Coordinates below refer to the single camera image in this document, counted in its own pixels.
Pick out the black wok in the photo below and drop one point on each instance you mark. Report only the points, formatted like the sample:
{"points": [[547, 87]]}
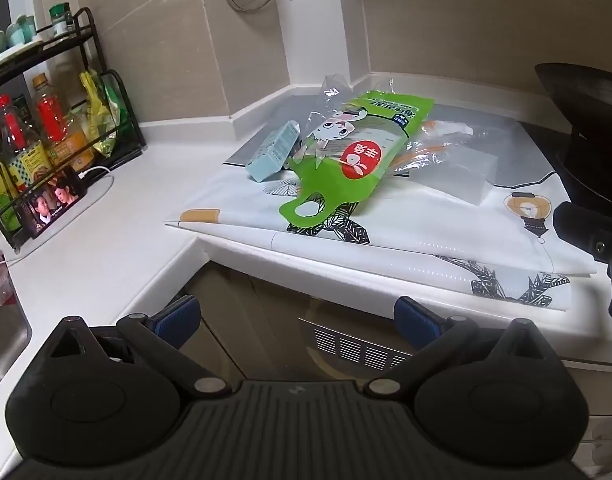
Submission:
{"points": [[591, 110]]}

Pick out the steel sink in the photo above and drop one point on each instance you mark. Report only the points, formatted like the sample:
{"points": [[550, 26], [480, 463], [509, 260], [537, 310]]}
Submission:
{"points": [[0, 350]]}

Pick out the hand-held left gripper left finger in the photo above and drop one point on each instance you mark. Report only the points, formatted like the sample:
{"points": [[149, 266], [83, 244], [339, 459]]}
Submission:
{"points": [[178, 317]]}

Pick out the light blue carton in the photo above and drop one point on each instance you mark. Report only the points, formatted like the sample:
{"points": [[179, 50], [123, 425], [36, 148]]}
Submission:
{"points": [[271, 155]]}

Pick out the green snack bag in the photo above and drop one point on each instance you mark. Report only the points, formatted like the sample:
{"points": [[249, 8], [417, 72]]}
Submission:
{"points": [[103, 115]]}

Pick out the red-cap sauce bottle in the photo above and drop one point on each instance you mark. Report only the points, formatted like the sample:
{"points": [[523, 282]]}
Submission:
{"points": [[20, 145]]}

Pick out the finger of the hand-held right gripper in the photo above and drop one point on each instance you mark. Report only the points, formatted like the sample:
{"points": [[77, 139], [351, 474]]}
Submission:
{"points": [[578, 230]]}

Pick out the black smartphone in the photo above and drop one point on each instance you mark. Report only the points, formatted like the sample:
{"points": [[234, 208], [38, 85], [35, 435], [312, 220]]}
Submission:
{"points": [[55, 202]]}

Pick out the green-cap spice jar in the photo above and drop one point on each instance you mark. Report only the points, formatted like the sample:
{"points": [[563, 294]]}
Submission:
{"points": [[61, 22]]}

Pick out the cabinet vent grille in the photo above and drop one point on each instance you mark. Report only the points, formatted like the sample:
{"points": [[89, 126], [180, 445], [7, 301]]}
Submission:
{"points": [[346, 347]]}

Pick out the black storage rack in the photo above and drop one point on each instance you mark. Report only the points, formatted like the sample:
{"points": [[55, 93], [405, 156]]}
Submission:
{"points": [[133, 147]]}

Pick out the printed counter mat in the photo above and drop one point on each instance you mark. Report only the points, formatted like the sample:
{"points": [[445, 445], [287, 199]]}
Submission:
{"points": [[436, 240]]}

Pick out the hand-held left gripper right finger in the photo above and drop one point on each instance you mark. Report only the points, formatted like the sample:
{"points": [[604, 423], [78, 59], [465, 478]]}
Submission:
{"points": [[415, 317]]}

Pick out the clear packet with orange sticks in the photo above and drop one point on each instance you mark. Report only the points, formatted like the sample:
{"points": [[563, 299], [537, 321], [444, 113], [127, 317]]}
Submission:
{"points": [[438, 132]]}

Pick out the plain beige cabinet door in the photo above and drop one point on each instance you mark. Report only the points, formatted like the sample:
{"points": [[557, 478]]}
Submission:
{"points": [[220, 305]]}

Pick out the green cartoon packaging bag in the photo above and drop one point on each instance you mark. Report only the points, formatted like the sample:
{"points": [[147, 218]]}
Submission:
{"points": [[331, 180]]}

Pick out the translucent plastic box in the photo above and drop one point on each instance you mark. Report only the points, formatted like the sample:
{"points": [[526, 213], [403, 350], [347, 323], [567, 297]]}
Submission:
{"points": [[461, 175]]}

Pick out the beige cabinet door with vent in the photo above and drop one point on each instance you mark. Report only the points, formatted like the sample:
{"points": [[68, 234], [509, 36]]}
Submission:
{"points": [[336, 305]]}

